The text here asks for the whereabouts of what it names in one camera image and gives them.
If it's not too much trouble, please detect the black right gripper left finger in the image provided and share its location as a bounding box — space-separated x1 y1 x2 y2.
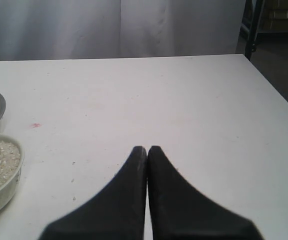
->
39 146 147 240

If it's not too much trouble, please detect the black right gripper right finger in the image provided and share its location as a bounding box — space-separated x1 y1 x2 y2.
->
148 146 263 240

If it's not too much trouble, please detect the white ceramic rice bowl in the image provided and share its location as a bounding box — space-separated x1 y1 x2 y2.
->
0 133 24 210

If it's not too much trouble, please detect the white backdrop cloth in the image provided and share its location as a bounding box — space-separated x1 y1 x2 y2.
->
0 0 246 61

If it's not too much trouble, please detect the dark metal rack frame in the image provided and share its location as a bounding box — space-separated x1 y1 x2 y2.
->
240 0 266 60

